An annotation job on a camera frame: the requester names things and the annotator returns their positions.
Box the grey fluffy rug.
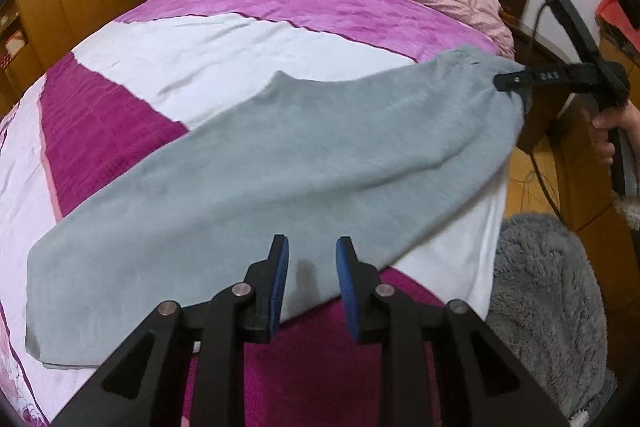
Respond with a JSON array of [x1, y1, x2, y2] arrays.
[[486, 213, 617, 426]]

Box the person's right hand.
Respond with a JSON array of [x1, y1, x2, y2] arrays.
[[588, 98, 639, 197]]

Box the pink patterned bedspread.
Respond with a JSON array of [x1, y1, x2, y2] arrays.
[[1, 0, 497, 426]]

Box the grey pants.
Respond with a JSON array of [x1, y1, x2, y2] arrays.
[[25, 46, 523, 367]]

